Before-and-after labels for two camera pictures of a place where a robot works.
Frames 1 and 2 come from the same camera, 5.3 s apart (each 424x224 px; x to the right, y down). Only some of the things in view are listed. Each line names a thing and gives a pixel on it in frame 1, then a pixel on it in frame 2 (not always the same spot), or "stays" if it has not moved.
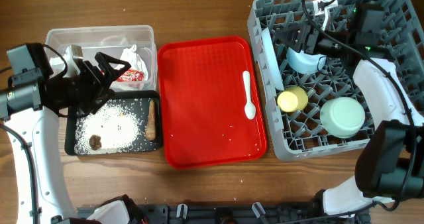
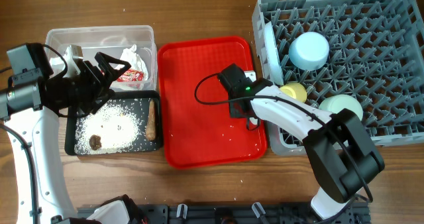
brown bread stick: (150, 133) stays
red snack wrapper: (131, 75) stays
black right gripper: (307, 38) to (235, 112)
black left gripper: (98, 86) stays
